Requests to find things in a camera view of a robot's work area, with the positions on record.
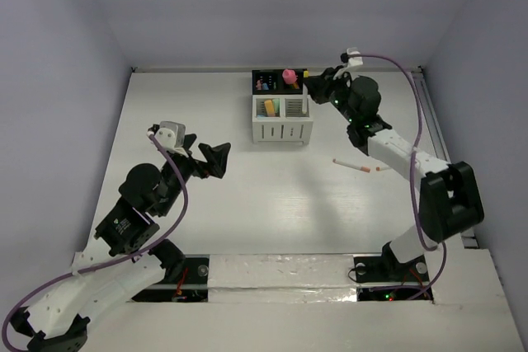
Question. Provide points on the pink-capped white pen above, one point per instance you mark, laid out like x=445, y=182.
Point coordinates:
x=351, y=165

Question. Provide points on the orange pink pastel highlighter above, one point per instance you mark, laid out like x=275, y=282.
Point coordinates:
x=269, y=108

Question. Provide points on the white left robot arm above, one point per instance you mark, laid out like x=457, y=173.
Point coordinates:
x=129, y=250

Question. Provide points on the white four-slot pen organizer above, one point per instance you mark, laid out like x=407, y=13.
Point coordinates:
x=291, y=125

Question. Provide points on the aluminium rail right edge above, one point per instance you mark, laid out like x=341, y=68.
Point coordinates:
x=468, y=236

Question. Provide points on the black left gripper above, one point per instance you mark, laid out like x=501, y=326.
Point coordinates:
x=196, y=158

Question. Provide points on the yellow-capped white pen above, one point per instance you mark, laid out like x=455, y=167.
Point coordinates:
x=305, y=93

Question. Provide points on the pink glue stick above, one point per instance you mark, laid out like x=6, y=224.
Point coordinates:
x=290, y=78

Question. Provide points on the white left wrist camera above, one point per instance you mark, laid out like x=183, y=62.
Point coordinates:
x=170, y=135

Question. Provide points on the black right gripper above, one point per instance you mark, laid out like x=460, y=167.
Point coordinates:
x=321, y=85

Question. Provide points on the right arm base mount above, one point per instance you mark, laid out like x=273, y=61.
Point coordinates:
x=376, y=282

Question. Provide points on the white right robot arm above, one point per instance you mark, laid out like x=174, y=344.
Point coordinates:
x=445, y=196

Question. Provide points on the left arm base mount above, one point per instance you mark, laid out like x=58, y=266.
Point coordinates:
x=190, y=287

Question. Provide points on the long green highlighter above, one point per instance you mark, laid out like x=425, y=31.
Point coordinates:
x=276, y=106

